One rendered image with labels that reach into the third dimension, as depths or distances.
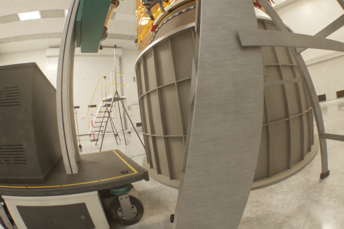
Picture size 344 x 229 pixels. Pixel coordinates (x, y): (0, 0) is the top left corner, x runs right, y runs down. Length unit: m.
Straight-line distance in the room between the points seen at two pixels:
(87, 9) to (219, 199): 0.94
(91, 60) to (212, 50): 9.26
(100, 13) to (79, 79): 8.11
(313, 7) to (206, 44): 6.99
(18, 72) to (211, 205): 0.78
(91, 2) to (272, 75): 1.19
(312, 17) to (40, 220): 7.43
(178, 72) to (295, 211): 1.12
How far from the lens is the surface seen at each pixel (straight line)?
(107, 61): 9.42
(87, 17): 0.98
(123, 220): 0.83
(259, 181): 1.07
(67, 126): 0.76
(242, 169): 0.15
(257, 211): 0.85
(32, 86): 0.72
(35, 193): 0.68
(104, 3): 0.88
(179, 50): 1.09
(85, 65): 9.22
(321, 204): 0.90
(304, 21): 6.85
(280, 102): 1.09
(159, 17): 1.78
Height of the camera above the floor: 0.55
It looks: 6 degrees up
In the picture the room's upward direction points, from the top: 8 degrees counter-clockwise
